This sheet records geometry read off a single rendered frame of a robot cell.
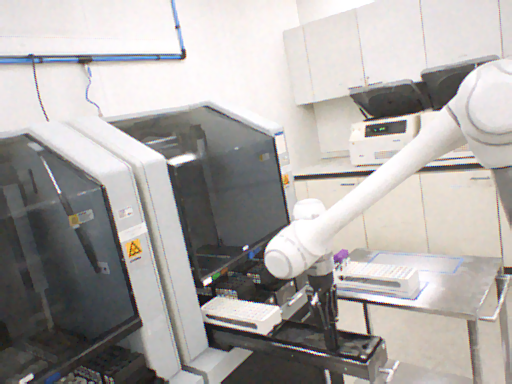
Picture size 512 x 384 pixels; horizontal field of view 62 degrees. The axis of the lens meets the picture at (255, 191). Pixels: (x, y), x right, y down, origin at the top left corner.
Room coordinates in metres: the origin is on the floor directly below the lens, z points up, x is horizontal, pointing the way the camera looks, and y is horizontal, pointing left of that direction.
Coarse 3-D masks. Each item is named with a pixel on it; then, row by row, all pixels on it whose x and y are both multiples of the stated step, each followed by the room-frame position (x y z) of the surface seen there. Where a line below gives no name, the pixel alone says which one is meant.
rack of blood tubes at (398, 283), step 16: (336, 272) 1.49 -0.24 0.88; (352, 272) 1.47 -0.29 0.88; (368, 272) 1.43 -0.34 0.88; (384, 272) 1.41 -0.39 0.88; (400, 272) 1.39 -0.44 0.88; (416, 272) 1.38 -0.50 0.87; (368, 288) 1.42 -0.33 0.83; (384, 288) 1.38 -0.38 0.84; (400, 288) 1.34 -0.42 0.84; (416, 288) 1.36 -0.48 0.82
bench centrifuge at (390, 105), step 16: (400, 80) 3.37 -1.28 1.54; (352, 96) 3.66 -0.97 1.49; (368, 96) 3.63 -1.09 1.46; (384, 96) 3.57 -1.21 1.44; (400, 96) 3.52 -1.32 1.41; (416, 96) 3.43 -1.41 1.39; (368, 112) 3.88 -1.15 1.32; (384, 112) 3.84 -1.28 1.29; (400, 112) 3.78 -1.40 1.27; (416, 112) 3.45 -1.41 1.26; (352, 128) 3.58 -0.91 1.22; (368, 128) 3.47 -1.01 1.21; (384, 128) 3.37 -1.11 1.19; (400, 128) 3.28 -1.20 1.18; (416, 128) 3.29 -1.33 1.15; (352, 144) 3.53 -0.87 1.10; (368, 144) 3.43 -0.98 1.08; (384, 144) 3.35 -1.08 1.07; (400, 144) 3.26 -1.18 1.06; (352, 160) 3.54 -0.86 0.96; (368, 160) 3.45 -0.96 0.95; (384, 160) 3.36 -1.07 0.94
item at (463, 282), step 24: (384, 264) 1.62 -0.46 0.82; (408, 264) 1.57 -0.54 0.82; (432, 264) 1.53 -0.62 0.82; (456, 264) 1.49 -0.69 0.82; (480, 264) 1.45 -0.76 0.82; (312, 288) 1.52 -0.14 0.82; (432, 288) 1.34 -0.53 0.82; (456, 288) 1.31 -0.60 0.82; (480, 288) 1.28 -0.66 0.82; (504, 288) 1.32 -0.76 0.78; (312, 312) 1.52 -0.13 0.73; (432, 312) 1.21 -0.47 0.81; (456, 312) 1.17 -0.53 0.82; (504, 312) 1.46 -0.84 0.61; (504, 336) 1.46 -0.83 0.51; (480, 360) 1.14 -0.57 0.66; (504, 360) 1.47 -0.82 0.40
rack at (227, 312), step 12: (216, 300) 1.49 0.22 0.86; (228, 300) 1.47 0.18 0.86; (240, 300) 1.44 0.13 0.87; (204, 312) 1.42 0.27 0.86; (216, 312) 1.39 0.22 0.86; (228, 312) 1.38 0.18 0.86; (240, 312) 1.35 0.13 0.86; (252, 312) 1.33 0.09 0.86; (264, 312) 1.32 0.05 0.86; (276, 312) 1.31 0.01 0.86; (228, 324) 1.36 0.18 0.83; (240, 324) 1.38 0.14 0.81; (252, 324) 1.36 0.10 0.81; (264, 324) 1.26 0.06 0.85
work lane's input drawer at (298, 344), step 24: (216, 336) 1.38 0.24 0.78; (240, 336) 1.30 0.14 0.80; (264, 336) 1.25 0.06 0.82; (288, 336) 1.25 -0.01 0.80; (312, 336) 1.22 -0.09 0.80; (360, 336) 1.16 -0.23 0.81; (288, 360) 1.19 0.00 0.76; (312, 360) 1.13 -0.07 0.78; (336, 360) 1.08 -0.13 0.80; (360, 360) 1.05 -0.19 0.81; (384, 360) 1.11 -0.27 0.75
